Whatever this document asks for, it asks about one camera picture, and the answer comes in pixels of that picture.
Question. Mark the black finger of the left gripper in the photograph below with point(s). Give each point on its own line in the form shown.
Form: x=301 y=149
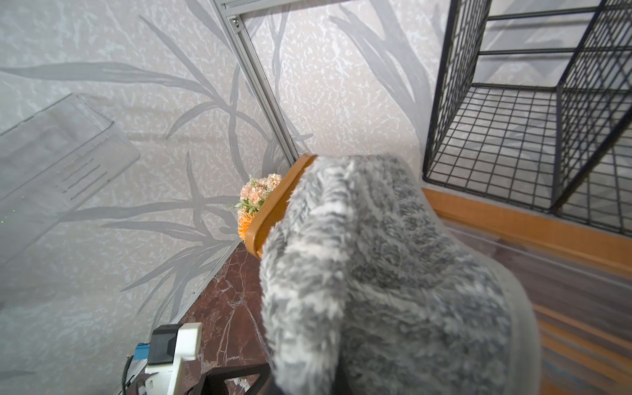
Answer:
x=245 y=379

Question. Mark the grey fluffy cloth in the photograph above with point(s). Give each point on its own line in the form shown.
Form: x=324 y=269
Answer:
x=365 y=291

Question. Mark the orange wooden bookshelf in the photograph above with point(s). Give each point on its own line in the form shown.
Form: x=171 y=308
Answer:
x=577 y=356

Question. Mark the flower pot with orange flowers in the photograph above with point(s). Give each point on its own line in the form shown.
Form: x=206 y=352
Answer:
x=252 y=197

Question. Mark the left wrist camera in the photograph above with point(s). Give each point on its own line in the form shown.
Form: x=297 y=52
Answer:
x=170 y=346

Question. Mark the clear acrylic wall shelf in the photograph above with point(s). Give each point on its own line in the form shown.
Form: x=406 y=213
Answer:
x=51 y=164

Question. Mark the black wire rack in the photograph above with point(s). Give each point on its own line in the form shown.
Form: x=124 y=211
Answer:
x=563 y=148

